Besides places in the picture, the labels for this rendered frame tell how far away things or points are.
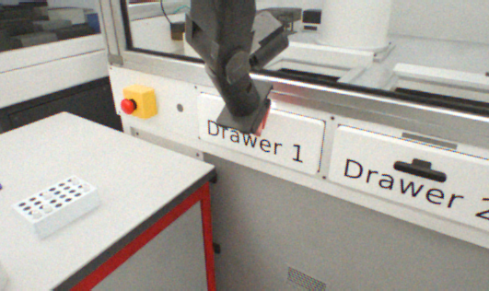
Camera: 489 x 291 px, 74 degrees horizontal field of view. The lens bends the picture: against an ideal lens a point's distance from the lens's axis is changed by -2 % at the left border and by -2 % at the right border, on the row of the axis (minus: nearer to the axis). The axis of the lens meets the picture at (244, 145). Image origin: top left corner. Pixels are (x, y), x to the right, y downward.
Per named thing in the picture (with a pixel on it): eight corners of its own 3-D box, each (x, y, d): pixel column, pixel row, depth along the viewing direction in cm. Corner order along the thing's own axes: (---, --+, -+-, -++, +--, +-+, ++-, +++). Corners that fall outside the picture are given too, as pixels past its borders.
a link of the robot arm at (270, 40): (182, 21, 42) (223, 64, 39) (250, -31, 43) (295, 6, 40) (204, 67, 53) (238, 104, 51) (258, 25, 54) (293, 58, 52)
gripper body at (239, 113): (275, 88, 58) (264, 60, 52) (250, 137, 55) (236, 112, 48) (244, 82, 61) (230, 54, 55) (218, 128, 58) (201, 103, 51)
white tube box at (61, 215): (40, 240, 57) (32, 224, 55) (17, 221, 61) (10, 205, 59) (101, 203, 65) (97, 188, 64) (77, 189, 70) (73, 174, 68)
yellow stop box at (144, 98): (143, 122, 81) (139, 93, 78) (123, 115, 85) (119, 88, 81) (158, 114, 85) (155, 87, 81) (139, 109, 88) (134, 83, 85)
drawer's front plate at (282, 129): (315, 176, 64) (321, 124, 59) (199, 138, 78) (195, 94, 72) (319, 171, 65) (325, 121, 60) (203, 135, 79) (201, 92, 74)
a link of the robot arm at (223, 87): (194, 59, 48) (215, 78, 45) (230, 30, 49) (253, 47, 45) (212, 87, 54) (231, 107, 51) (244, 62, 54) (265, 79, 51)
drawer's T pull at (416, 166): (445, 184, 48) (448, 177, 47) (391, 169, 51) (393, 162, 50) (447, 173, 50) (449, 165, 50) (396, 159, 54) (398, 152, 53)
